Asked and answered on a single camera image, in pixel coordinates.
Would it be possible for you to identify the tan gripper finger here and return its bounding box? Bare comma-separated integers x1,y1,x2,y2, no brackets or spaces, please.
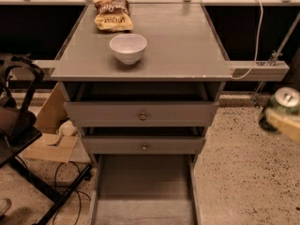
265,109,300,143

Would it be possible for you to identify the green soda can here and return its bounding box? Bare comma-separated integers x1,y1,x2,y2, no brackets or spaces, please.
258,86,300,133

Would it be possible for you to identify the grey drawer cabinet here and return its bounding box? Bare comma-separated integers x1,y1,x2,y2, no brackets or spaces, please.
50,2,234,161

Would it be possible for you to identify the grey open bottom drawer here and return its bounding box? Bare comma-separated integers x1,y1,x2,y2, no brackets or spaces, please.
87,155,202,225

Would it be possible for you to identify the grey middle drawer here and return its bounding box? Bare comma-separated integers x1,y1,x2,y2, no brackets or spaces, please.
82,136,205,155

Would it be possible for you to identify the grey top drawer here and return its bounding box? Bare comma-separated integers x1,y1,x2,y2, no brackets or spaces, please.
65,101,218,128

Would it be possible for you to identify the white ceramic bowl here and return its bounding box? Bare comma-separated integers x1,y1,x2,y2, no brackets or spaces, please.
110,34,147,65

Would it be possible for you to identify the brown yellow chip bag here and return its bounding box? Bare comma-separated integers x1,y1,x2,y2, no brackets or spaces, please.
93,0,134,32

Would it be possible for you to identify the white plastic bottle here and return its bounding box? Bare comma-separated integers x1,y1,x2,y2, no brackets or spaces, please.
59,120,77,136

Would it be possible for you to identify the cardboard box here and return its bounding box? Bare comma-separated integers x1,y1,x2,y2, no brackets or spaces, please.
23,84,91,163

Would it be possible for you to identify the black chair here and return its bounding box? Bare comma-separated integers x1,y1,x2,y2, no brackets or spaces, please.
0,53,92,225

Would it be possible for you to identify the grey metal rail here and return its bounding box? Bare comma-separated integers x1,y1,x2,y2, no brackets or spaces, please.
229,61,290,82

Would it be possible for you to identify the white hanging cable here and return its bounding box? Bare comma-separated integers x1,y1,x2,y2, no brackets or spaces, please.
230,0,264,81

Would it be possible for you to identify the black floor cable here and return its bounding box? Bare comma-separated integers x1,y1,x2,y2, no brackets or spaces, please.
18,160,92,225

